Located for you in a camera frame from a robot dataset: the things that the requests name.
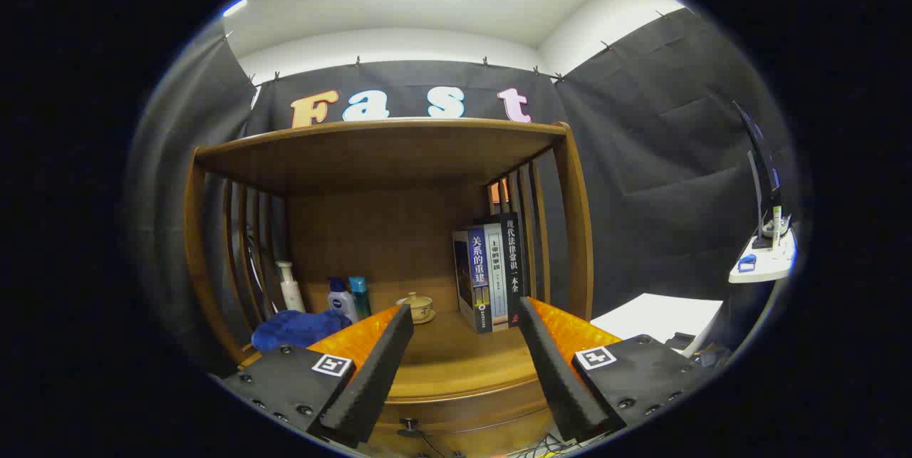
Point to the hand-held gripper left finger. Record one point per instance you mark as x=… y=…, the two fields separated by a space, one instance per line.
x=377 y=365

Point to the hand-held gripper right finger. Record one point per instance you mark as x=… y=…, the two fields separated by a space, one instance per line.
x=552 y=365

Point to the black drawer knob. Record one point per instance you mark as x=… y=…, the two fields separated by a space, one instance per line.
x=410 y=429

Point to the wooden drawer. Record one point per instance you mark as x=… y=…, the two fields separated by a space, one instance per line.
x=463 y=415

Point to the wooden countertop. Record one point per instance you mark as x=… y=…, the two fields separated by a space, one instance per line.
x=456 y=358

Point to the lidded ceramic teacup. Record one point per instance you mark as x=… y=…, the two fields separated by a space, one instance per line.
x=418 y=305

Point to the clear blue bottle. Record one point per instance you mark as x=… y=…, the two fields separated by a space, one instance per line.
x=360 y=294

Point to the white lotion bottle blue cap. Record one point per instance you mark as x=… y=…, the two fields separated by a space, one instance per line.
x=342 y=299

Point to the blue towel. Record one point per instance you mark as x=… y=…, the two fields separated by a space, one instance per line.
x=296 y=328

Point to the book with white spine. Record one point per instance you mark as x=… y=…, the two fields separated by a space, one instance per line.
x=497 y=273

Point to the book with blue spine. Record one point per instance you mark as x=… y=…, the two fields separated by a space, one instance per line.
x=476 y=280

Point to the white pump bottle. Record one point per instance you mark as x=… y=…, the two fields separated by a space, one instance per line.
x=291 y=290

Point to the small blue object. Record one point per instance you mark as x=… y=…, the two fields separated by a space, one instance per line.
x=746 y=262

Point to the white desk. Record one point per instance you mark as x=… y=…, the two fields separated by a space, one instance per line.
x=766 y=269

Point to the wooden cabinet frame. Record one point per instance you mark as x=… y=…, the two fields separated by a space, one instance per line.
x=370 y=152

